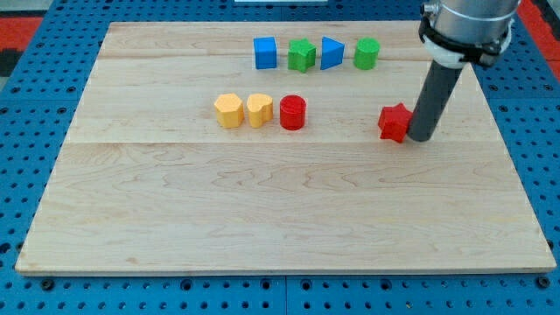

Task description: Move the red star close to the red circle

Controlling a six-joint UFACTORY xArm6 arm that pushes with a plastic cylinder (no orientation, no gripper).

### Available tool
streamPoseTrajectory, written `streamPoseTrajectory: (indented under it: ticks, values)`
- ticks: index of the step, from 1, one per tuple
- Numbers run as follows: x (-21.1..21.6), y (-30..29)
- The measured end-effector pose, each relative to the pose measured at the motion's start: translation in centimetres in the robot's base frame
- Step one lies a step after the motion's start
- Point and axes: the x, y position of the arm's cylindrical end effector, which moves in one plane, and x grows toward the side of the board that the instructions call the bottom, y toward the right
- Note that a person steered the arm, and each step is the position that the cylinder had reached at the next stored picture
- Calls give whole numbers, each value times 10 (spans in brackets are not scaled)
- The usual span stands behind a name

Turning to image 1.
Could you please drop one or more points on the yellow hexagon block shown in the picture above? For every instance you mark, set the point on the yellow hexagon block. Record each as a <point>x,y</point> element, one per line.
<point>229,110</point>

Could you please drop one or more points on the blue triangle block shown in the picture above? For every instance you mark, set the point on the blue triangle block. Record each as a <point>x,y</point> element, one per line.
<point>332,53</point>

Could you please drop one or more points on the red star block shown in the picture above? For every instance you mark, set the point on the red star block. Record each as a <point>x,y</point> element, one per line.
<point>394,122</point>

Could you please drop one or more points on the yellow heart block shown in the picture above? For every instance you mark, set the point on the yellow heart block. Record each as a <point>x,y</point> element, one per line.
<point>260,109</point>

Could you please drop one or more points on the wooden board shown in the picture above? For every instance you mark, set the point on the wooden board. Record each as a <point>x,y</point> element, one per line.
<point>147,182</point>

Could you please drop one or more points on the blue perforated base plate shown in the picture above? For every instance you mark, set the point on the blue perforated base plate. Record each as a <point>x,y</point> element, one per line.
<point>38,100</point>

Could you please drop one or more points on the green cylinder block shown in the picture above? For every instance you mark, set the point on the green cylinder block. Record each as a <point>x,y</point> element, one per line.
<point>366,53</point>

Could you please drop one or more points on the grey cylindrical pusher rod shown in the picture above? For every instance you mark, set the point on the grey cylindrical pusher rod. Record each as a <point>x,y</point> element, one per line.
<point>437,89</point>

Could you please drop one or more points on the red cylinder block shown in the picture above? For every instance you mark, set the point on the red cylinder block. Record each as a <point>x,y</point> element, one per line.
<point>292,112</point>

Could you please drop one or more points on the green star block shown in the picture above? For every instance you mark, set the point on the green star block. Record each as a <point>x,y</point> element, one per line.
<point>301,54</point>

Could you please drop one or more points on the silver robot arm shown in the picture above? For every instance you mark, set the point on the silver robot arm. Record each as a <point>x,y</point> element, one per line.
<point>456,33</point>

